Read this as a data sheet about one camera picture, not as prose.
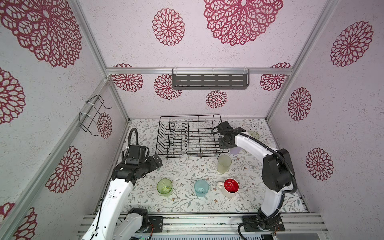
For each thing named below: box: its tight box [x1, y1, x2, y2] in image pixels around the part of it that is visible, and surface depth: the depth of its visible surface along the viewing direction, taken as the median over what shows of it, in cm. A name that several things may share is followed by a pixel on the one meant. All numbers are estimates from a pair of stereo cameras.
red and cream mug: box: [217, 178, 240, 198], surface depth 82 cm
